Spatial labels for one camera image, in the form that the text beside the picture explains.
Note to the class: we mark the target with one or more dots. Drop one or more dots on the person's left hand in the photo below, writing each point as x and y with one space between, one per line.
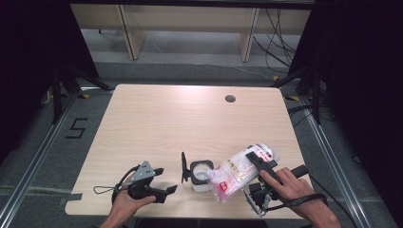
125 205

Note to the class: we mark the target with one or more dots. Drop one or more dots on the clear jar with black lid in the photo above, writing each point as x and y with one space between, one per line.
194 181

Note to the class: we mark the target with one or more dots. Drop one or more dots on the black metal stand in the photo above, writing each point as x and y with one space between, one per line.
315 95
57 95

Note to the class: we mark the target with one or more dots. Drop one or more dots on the grey table grommet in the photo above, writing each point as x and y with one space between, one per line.
230 98

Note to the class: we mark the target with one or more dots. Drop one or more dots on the light wooden shelf unit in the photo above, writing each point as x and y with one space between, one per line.
190 17

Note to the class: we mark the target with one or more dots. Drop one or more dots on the black curtain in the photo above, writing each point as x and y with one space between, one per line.
34 47
358 63

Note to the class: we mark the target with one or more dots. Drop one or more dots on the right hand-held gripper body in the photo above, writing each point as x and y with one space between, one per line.
258 193

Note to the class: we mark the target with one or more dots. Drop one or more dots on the white plastic bag red print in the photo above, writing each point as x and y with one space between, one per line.
236 172

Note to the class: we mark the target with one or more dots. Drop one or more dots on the metal floor rail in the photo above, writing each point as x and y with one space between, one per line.
41 148
332 158

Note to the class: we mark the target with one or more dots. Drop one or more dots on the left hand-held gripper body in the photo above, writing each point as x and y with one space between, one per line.
142 172

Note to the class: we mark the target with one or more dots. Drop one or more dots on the grey floor tape strip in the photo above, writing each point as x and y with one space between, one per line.
38 190

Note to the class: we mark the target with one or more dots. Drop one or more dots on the person's right hand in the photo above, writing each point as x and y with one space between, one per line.
294 191

